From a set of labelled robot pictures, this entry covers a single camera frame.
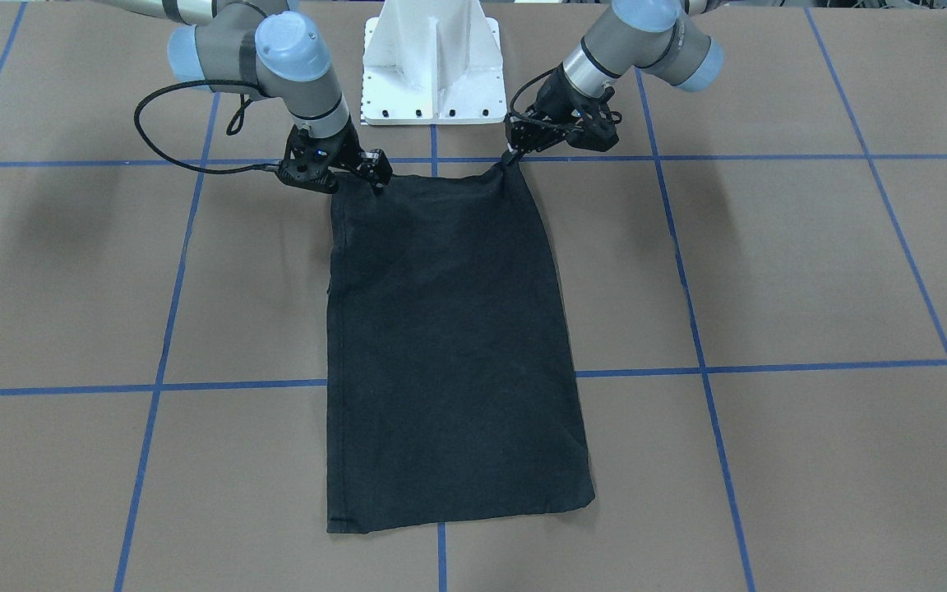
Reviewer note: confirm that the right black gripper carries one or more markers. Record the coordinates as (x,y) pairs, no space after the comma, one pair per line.
(348,151)

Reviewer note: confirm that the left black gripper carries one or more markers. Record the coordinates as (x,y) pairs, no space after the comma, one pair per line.
(556,101)

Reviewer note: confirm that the black printed t-shirt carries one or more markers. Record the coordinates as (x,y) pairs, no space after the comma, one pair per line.
(451,390)

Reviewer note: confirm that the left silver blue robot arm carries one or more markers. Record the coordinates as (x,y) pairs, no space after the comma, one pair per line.
(656,37)

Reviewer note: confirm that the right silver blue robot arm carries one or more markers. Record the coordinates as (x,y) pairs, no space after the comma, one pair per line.
(268,50)

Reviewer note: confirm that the blue tape line lengthwise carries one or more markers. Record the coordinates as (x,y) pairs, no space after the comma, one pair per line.
(156,392)

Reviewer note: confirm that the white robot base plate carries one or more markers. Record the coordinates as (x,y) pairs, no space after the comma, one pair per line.
(432,63)

